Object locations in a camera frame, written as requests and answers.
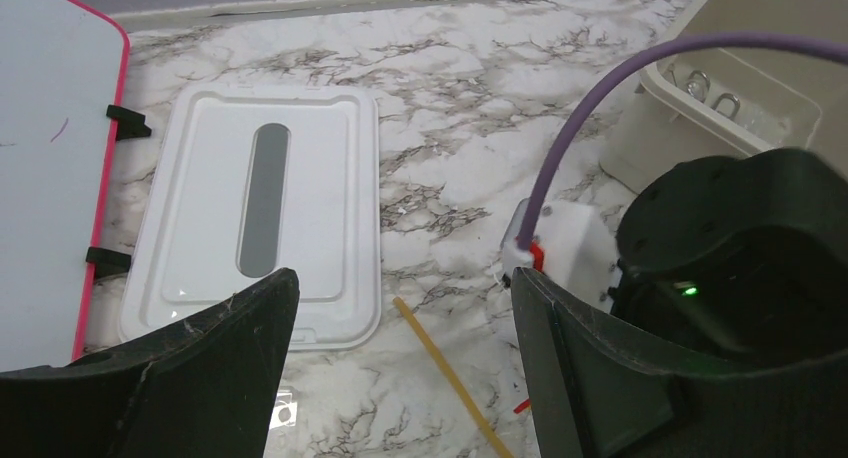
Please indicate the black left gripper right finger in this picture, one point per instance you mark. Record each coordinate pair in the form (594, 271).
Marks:
(601, 387)

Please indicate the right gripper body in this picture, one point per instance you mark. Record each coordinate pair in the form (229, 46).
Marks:
(744, 258)

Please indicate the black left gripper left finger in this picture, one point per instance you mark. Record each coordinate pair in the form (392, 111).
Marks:
(204, 386)

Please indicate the beige plastic bin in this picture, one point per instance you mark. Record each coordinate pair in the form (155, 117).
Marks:
(786, 99)

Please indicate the metal crucible tongs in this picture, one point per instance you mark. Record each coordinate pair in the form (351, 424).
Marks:
(699, 86)

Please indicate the yellow rubber tubing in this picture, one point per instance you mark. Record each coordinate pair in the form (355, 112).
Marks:
(453, 379)

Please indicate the coloured plastic spoons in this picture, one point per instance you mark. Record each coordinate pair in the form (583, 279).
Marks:
(521, 407)

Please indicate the clear plastic bag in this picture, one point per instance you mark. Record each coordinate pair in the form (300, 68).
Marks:
(285, 410)

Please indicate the white plastic bin lid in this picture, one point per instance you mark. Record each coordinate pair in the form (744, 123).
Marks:
(252, 179)

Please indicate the pink framed whiteboard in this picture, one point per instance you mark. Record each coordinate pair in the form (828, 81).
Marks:
(63, 64)

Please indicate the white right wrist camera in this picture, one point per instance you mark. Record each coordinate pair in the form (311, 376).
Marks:
(571, 245)

